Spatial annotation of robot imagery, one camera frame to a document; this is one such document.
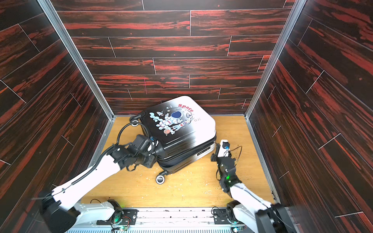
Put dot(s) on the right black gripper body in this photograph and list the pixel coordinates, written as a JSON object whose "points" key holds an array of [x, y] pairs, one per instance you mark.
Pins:
{"points": [[223, 158]]}

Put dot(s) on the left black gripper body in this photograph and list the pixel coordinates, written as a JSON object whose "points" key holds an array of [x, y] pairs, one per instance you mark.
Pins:
{"points": [[147, 159]]}

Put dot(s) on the black white space suitcase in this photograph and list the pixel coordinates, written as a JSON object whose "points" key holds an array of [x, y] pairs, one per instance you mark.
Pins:
{"points": [[184, 131]]}

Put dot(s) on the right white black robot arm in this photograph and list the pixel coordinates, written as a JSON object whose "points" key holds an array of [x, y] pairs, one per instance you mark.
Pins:
{"points": [[259, 215]]}

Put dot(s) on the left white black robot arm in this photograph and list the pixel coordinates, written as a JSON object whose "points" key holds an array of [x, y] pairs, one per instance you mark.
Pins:
{"points": [[61, 209]]}

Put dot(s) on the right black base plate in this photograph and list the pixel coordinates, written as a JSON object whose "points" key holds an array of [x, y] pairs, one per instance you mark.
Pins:
{"points": [[220, 216]]}

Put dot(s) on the aluminium front rail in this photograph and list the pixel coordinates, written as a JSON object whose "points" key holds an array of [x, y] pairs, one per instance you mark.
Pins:
{"points": [[167, 220]]}

